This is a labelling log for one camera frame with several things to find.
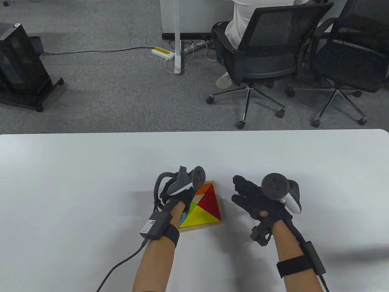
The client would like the person's left hand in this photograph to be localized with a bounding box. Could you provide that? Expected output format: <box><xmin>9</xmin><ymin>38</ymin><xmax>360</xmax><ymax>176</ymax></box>
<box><xmin>158</xmin><ymin>178</ymin><xmax>196</xmax><ymax>220</ymax></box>

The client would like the person's right hand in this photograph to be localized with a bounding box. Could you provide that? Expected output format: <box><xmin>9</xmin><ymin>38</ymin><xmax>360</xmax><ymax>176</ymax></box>
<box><xmin>232</xmin><ymin>175</ymin><xmax>294</xmax><ymax>246</ymax></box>

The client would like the yellow triangle tangram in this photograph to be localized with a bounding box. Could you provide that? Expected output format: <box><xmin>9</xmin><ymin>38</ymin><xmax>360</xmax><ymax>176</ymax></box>
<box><xmin>180</xmin><ymin>204</ymin><xmax>221</xmax><ymax>227</ymax></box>

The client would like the red triangle tangram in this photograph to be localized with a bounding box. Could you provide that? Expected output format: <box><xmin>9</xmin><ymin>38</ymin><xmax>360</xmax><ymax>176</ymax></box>
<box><xmin>199</xmin><ymin>187</ymin><xmax>221</xmax><ymax>221</ymax></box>

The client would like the wooden square tray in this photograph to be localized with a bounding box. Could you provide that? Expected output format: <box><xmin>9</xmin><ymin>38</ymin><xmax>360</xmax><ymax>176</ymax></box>
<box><xmin>179</xmin><ymin>180</ymin><xmax>224</xmax><ymax>233</ymax></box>

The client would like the person's right forearm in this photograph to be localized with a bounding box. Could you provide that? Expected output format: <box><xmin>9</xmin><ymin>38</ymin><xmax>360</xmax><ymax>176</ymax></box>
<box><xmin>271</xmin><ymin>221</ymin><xmax>324</xmax><ymax>292</ymax></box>

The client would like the person's left forearm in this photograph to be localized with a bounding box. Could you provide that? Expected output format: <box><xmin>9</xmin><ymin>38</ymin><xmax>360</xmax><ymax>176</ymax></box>
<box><xmin>133</xmin><ymin>201</ymin><xmax>186</xmax><ymax>292</ymax></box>

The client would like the grey left hand controller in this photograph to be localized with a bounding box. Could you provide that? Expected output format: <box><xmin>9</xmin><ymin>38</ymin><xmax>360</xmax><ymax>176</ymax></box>
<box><xmin>153</xmin><ymin>166</ymin><xmax>206</xmax><ymax>211</ymax></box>

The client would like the grey hand controller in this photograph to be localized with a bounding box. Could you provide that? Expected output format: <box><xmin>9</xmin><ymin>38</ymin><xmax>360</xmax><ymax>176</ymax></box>
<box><xmin>261</xmin><ymin>173</ymin><xmax>302</xmax><ymax>215</ymax></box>
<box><xmin>153</xmin><ymin>166</ymin><xmax>206</xmax><ymax>211</ymax></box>

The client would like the grey right hand controller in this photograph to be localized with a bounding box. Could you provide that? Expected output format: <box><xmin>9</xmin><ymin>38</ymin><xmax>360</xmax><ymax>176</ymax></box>
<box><xmin>261</xmin><ymin>173</ymin><xmax>302</xmax><ymax>215</ymax></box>

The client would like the grey left wrist module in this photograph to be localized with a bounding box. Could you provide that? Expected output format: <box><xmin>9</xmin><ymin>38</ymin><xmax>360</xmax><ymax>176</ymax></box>
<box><xmin>140</xmin><ymin>211</ymin><xmax>172</xmax><ymax>240</ymax></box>

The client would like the grey wrist module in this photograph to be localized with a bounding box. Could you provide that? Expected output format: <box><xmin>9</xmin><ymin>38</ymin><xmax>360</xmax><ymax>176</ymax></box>
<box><xmin>301</xmin><ymin>241</ymin><xmax>326</xmax><ymax>276</ymax></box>
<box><xmin>140</xmin><ymin>211</ymin><xmax>172</xmax><ymax>240</ymax></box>

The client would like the grey right wrist module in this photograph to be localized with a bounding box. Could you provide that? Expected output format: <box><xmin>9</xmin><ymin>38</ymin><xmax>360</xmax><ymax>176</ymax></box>
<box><xmin>301</xmin><ymin>241</ymin><xmax>326</xmax><ymax>276</ymax></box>

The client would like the black mesh office chair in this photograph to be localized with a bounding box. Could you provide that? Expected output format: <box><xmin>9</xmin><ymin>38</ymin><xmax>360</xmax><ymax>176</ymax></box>
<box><xmin>287</xmin><ymin>0</ymin><xmax>389</xmax><ymax>127</ymax></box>
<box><xmin>206</xmin><ymin>2</ymin><xmax>335</xmax><ymax>130</ymax></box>

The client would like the white and yellow power strip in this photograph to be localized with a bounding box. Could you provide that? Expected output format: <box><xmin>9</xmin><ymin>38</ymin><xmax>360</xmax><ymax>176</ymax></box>
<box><xmin>151</xmin><ymin>46</ymin><xmax>175</xmax><ymax>60</ymax></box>

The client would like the grey power strip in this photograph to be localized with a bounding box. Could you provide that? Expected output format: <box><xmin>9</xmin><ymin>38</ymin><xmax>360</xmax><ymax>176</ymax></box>
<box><xmin>183</xmin><ymin>42</ymin><xmax>207</xmax><ymax>54</ymax></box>

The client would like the white desk leg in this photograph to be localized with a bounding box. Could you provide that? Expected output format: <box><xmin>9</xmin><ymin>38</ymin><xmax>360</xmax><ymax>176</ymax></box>
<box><xmin>174</xmin><ymin>0</ymin><xmax>185</xmax><ymax>74</ymax></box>

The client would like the black desk foot bar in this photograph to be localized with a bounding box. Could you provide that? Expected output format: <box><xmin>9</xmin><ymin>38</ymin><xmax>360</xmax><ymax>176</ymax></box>
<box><xmin>161</xmin><ymin>33</ymin><xmax>213</xmax><ymax>40</ymax></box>

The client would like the white desk panel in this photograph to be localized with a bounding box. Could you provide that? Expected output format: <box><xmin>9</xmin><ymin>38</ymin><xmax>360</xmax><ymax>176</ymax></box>
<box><xmin>160</xmin><ymin>0</ymin><xmax>239</xmax><ymax>34</ymax></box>

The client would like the black computer tower on stand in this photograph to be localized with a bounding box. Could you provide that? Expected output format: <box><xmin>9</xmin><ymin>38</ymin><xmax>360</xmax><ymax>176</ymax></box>
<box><xmin>0</xmin><ymin>23</ymin><xmax>64</xmax><ymax>112</ymax></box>

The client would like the black left wrist strap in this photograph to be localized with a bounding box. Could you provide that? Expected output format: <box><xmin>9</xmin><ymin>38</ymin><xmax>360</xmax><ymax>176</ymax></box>
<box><xmin>164</xmin><ymin>224</ymin><xmax>180</xmax><ymax>246</ymax></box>

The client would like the black wrist strap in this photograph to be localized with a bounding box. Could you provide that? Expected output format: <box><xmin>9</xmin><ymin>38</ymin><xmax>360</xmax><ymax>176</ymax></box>
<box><xmin>164</xmin><ymin>224</ymin><xmax>180</xmax><ymax>246</ymax></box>
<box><xmin>276</xmin><ymin>255</ymin><xmax>313</xmax><ymax>279</ymax></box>

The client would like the black right glove cable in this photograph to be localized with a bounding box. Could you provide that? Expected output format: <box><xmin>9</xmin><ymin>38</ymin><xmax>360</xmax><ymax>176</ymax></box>
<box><xmin>285</xmin><ymin>220</ymin><xmax>331</xmax><ymax>292</ymax></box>

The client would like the black glove cable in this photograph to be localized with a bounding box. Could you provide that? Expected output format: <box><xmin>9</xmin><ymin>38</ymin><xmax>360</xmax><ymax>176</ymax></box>
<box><xmin>285</xmin><ymin>220</ymin><xmax>331</xmax><ymax>292</ymax></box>
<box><xmin>97</xmin><ymin>238</ymin><xmax>150</xmax><ymax>292</ymax></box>

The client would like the black right wrist strap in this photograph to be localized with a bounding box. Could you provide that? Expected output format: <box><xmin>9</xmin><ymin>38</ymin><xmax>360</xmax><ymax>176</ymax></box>
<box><xmin>276</xmin><ymin>255</ymin><xmax>313</xmax><ymax>279</ymax></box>

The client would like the black left glove cable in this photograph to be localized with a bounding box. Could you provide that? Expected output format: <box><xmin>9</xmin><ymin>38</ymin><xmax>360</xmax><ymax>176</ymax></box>
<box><xmin>97</xmin><ymin>238</ymin><xmax>150</xmax><ymax>292</ymax></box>

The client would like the white power cable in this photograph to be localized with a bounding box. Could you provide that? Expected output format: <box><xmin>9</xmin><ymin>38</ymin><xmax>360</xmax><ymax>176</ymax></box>
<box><xmin>165</xmin><ymin>43</ymin><xmax>195</xmax><ymax>74</ymax></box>
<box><xmin>204</xmin><ymin>41</ymin><xmax>218</xmax><ymax>62</ymax></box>

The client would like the black floor cable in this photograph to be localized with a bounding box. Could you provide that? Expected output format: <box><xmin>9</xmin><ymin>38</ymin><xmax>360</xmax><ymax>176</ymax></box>
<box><xmin>40</xmin><ymin>46</ymin><xmax>156</xmax><ymax>57</ymax></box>

